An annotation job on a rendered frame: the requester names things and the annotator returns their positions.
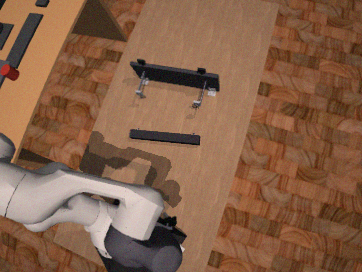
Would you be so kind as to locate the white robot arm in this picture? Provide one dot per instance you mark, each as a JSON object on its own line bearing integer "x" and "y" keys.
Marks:
{"x": 32, "y": 196}

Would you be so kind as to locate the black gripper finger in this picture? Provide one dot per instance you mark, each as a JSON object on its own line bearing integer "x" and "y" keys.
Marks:
{"x": 171, "y": 224}

